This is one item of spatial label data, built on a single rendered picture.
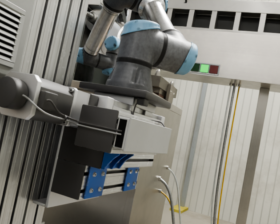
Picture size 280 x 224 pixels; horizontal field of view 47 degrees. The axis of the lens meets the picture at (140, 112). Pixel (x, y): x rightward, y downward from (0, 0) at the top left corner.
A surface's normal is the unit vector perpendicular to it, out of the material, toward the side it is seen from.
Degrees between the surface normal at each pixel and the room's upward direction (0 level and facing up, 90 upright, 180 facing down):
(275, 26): 90
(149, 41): 90
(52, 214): 90
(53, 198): 90
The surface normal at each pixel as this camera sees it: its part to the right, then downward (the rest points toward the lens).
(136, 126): 0.90, 0.15
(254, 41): -0.33, -0.12
